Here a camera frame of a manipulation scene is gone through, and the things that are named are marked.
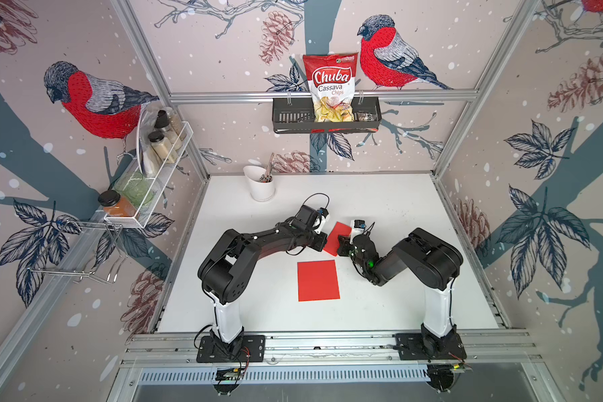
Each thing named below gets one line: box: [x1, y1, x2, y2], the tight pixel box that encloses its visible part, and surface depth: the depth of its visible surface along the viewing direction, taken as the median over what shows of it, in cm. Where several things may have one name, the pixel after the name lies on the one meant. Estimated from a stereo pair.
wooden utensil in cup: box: [258, 152, 275, 183], surface depth 112 cm
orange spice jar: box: [97, 189, 137, 217], surface depth 62 cm
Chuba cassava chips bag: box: [302, 52, 359, 123], surface depth 83 cm
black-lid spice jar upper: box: [154, 109, 172, 132], surface depth 81 cm
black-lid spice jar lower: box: [147, 130, 176, 165], surface depth 78 cm
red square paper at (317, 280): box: [296, 259, 341, 303], surface depth 89 cm
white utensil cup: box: [242, 164, 276, 202], surface depth 109 cm
